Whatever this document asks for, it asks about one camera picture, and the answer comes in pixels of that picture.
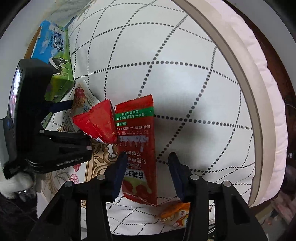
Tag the white patterned bed quilt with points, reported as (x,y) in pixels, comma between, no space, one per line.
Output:
(125,49)

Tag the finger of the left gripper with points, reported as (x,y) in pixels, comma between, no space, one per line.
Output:
(61,106)

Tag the cookie snack white packet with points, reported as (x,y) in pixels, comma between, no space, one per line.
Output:
(83,101)

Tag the long red snack packet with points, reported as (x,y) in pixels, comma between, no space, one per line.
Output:
(135,130)

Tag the orange cartoon snack packet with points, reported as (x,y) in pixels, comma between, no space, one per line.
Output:
(176,214)

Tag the cardboard milk carton box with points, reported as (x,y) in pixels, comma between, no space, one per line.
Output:
(50,44)

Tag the red triangular snack packet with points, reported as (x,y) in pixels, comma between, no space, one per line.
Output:
(98,123)

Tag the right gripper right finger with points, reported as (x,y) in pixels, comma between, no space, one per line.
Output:
(233,217)

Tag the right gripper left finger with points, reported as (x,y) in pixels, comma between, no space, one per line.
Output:
(61,219)

